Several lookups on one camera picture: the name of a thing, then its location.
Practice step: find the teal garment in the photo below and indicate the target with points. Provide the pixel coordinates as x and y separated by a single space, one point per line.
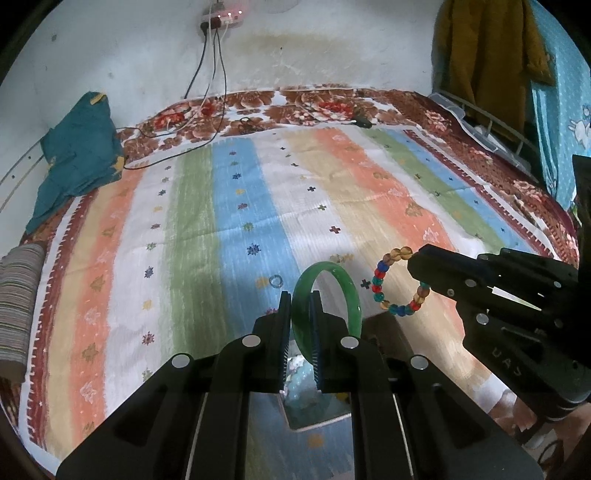
78 147

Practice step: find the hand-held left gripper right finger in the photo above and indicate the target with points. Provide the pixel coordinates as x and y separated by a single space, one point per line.
317 341

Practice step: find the teal printed curtain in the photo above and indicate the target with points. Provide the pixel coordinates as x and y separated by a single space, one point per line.
568 92

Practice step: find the green jade bangle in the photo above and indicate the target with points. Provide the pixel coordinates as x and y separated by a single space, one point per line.
353 300

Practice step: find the mustard yellow hanging garment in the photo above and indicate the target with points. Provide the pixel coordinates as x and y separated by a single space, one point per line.
485 46

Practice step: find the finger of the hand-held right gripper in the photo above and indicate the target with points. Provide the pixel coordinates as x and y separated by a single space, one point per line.
443 284
461 265

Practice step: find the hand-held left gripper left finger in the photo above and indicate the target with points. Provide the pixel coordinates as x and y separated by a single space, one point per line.
282 332

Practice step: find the white decorated headboard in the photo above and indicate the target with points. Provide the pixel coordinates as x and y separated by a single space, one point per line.
23 161

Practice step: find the small black device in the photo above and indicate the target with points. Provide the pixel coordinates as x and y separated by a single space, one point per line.
362 122

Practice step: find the grey striped pillow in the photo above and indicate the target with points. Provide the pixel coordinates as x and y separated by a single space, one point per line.
18 300

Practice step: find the white power strip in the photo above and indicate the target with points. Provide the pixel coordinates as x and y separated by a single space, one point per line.
226 17

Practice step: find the colourful striped cloth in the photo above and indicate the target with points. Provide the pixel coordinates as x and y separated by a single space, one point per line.
231 207

